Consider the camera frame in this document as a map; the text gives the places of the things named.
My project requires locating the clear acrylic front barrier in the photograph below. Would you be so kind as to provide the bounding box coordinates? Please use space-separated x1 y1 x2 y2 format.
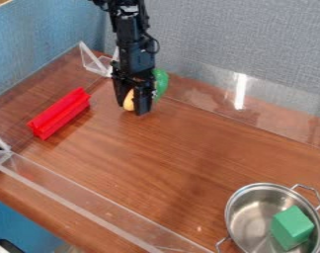
0 152 213 253

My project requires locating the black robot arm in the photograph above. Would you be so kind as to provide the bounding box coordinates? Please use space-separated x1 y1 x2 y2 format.
90 0 161 116

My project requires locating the clear acrylic corner bracket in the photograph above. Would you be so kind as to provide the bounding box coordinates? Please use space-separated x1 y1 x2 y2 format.
78 42 120 77

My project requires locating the green wooden cube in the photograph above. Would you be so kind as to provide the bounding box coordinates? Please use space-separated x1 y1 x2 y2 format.
269 206 315 251

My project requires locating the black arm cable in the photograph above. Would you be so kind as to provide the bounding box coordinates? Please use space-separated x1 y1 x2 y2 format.
145 33 161 55

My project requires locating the yellow green toy corn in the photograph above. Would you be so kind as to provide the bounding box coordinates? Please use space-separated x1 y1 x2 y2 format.
124 68 169 112

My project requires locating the red plastic block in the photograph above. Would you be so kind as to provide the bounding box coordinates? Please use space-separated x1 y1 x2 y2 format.
27 87 90 140

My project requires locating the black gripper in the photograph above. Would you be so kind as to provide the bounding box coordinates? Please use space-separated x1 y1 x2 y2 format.
112 62 156 116

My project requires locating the silver metal pot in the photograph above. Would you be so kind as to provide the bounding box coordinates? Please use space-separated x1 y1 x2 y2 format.
216 183 320 253

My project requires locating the clear acrylic barrier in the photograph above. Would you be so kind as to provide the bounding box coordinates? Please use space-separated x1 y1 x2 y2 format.
0 152 213 253
165 60 320 148

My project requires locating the clear acrylic back barrier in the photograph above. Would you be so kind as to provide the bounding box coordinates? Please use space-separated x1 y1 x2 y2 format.
165 60 320 148

